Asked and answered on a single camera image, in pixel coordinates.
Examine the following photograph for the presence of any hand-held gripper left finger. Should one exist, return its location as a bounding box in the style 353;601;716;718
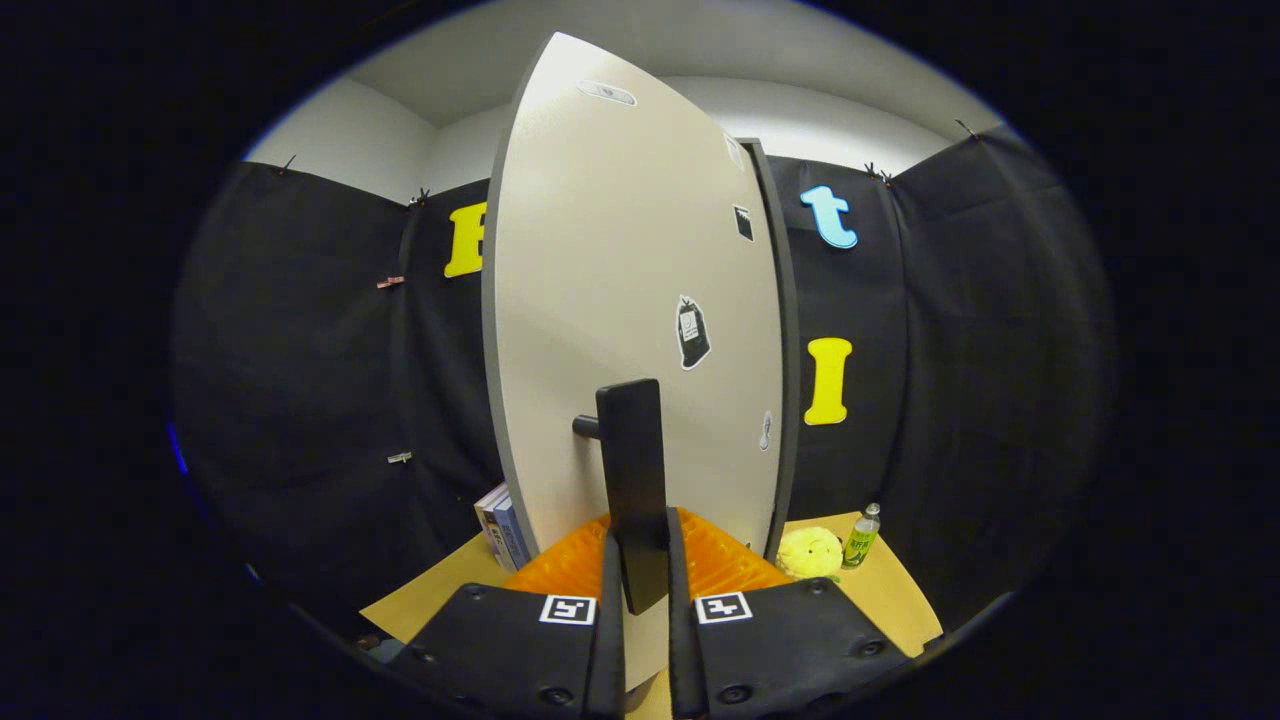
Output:
390;508;627;720

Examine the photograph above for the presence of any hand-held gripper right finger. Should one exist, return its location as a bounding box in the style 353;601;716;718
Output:
666;507;913;720

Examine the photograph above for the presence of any black door handle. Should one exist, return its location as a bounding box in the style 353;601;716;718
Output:
572;379;669;616

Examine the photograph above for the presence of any grey shoe cabinet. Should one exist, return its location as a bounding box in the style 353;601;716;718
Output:
740;138;803;561

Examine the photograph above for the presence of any beige shoe cabinet door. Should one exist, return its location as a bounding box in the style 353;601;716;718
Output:
482;32;786;693

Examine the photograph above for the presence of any yellow plush toy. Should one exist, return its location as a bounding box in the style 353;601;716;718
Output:
776;526;844;581

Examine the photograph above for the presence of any green drink bottle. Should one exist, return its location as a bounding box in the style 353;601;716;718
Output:
842;503;882;569

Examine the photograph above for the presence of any pale book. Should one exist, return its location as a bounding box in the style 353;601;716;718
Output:
474;483;509;571

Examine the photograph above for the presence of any black backdrop cloth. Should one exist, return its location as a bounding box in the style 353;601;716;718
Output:
170;125;1116;641

